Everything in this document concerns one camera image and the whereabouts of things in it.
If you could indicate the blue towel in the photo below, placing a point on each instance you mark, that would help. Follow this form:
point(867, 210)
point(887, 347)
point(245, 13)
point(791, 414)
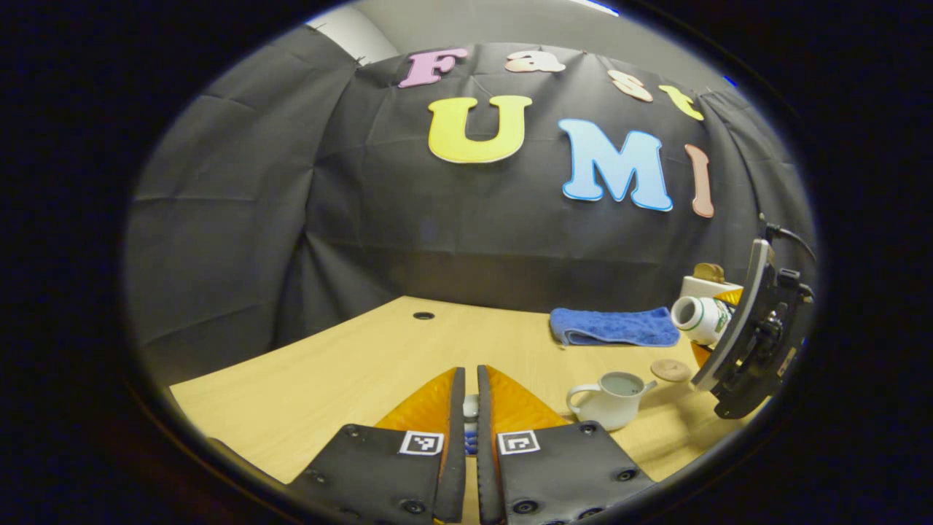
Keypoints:
point(612, 327)

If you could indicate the white ceramic teacup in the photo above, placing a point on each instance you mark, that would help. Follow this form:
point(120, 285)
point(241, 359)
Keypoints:
point(609, 413)

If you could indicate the white plastic water bottle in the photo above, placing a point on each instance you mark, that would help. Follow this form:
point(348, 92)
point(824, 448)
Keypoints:
point(700, 321)

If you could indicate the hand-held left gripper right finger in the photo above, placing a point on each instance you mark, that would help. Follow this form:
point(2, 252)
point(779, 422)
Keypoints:
point(485, 437)

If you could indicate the white toaster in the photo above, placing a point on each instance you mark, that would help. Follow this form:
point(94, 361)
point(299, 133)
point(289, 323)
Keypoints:
point(703, 289)

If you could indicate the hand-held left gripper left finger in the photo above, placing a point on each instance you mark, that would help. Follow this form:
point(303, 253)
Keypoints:
point(458, 437)

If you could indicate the round wooden coaster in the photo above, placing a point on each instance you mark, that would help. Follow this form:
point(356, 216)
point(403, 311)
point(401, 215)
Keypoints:
point(670, 370)

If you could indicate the brown bread slice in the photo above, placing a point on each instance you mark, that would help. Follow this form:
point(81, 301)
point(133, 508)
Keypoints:
point(708, 273)

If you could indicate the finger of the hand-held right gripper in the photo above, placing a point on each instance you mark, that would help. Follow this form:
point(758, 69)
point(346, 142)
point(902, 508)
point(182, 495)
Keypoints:
point(732, 296)
point(701, 356)

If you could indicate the black backdrop cloth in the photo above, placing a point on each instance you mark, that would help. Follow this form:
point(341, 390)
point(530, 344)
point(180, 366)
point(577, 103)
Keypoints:
point(437, 219)

